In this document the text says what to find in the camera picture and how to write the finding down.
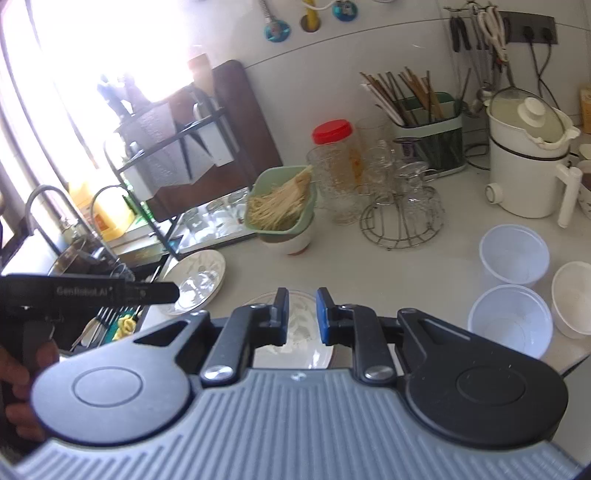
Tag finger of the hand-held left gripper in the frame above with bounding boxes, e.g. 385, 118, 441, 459
124, 281, 182, 306

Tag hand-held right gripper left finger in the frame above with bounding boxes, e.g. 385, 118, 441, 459
133, 287, 291, 388

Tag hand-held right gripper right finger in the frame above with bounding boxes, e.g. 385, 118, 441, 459
316, 286, 468, 385

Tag white leaf pattern plate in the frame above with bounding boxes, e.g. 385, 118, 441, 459
158, 249, 227, 317
240, 290, 335, 370

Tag white ceramic bowl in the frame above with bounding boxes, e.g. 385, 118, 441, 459
551, 261, 591, 340

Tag person's left hand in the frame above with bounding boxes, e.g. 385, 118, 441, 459
0, 342, 62, 445

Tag metal pot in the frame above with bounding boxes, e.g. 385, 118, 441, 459
47, 237, 122, 278

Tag white bowl with red base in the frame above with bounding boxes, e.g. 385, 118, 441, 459
256, 217, 319, 256

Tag yellow detergent bottle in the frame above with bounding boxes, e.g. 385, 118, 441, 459
89, 184, 136, 242

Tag metal faucet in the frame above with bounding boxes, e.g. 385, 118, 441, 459
25, 184, 117, 260

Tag textured glass pitcher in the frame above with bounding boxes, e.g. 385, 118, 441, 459
307, 147, 366, 227

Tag pale noodles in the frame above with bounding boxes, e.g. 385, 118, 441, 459
247, 167, 314, 230

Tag green colander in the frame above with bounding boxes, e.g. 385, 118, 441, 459
243, 166, 320, 232

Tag black dish rack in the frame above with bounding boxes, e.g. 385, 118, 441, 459
102, 98, 260, 260

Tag translucent plastic cup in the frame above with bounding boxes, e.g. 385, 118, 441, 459
468, 284, 554, 361
479, 224, 550, 289

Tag brown cutting board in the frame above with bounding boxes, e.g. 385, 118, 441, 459
148, 59, 283, 223

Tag red lid glass jar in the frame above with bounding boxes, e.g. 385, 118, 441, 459
311, 119, 365, 160

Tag tall clear glass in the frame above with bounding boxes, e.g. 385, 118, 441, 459
354, 117, 394, 155

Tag green chopstick holder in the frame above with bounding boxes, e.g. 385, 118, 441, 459
392, 91, 465, 180

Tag bundle of chopsticks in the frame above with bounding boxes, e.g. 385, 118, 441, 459
359, 66, 472, 127

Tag white electric cooking pot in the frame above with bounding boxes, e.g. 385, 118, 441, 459
484, 87, 585, 228

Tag blue suction hook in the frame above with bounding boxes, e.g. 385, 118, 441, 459
332, 0, 359, 22
263, 20, 292, 43

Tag floral ceramic bowl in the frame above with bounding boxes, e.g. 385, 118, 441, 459
575, 144, 591, 217

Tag metal wire cup rack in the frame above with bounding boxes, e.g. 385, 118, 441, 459
359, 182, 447, 250

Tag black handled hanging utensils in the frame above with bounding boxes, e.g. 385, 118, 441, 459
450, 6, 485, 100

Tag black power cable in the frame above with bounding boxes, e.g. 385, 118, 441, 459
524, 28, 565, 109

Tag white handled scissors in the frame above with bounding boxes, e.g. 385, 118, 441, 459
476, 4, 510, 63

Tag black wall power socket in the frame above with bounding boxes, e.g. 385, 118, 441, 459
498, 11, 557, 45

